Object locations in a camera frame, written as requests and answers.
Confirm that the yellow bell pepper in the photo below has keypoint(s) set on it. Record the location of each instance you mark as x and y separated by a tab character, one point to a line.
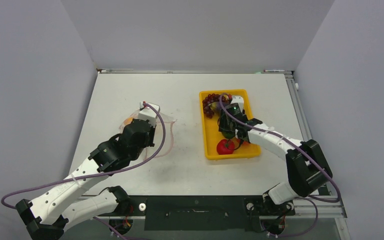
128	120

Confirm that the dark red grape bunch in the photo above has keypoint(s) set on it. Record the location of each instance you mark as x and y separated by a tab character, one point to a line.
211	105

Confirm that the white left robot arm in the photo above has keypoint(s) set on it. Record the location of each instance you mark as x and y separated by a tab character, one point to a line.
48	216

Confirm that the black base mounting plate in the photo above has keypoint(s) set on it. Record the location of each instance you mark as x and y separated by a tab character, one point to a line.
201	212

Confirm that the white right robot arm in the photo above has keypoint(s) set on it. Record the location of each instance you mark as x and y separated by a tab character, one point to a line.
306	165

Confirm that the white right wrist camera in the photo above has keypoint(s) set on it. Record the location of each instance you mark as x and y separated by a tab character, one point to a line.
239	100

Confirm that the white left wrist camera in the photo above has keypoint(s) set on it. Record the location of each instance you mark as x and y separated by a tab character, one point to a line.
147	114

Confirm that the marker pen on ledge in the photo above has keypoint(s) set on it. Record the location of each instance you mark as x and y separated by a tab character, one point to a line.
272	71

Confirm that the aluminium side rail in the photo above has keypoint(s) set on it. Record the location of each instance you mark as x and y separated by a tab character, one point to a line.
328	210

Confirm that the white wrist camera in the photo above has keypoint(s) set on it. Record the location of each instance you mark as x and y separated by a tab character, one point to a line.
239	100
147	114

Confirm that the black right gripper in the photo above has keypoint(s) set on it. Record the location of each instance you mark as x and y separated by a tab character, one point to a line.
224	124

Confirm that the clear pink-dotted zip bag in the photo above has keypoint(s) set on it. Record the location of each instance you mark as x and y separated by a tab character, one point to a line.
168	122

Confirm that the red tomato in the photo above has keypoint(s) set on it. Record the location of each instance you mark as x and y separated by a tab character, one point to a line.
225	147

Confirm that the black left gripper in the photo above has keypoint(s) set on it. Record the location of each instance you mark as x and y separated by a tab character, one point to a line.
152	133

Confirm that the yellow plastic tray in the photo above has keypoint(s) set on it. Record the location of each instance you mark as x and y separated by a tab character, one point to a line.
211	135

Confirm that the green orange mango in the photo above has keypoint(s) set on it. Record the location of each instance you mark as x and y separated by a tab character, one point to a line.
228	134

